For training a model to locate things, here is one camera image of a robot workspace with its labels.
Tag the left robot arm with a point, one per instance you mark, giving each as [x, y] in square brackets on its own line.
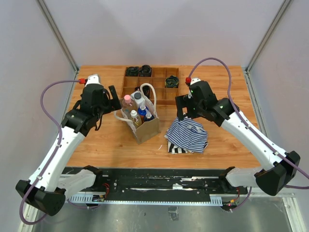
[44, 190]

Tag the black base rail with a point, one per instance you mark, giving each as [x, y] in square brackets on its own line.
[161, 185]

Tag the dark green rolled sock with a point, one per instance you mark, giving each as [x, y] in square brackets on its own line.
[172, 82]

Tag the black white striped cloth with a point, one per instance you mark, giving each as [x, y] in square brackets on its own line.
[173, 149]

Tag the black rolled sock left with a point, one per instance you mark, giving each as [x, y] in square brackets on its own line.
[132, 71]

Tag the black rolled sock behind bag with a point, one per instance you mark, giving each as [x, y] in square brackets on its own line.
[146, 90]

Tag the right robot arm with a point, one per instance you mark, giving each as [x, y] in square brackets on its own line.
[277, 167]

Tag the wooden compartment tray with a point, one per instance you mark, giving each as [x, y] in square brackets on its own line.
[164, 95]

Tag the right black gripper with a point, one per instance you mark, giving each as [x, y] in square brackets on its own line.
[181, 101]

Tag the white bottle grey cap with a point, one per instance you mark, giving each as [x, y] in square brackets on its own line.
[138, 98]

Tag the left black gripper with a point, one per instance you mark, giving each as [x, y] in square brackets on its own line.
[112, 105]

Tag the pink cap clear bottle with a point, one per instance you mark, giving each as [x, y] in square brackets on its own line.
[128, 104]

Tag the blue striped cloth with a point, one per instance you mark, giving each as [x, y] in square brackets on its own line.
[188, 134]

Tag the blue spray bottle orange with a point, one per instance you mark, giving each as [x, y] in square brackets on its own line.
[142, 110]

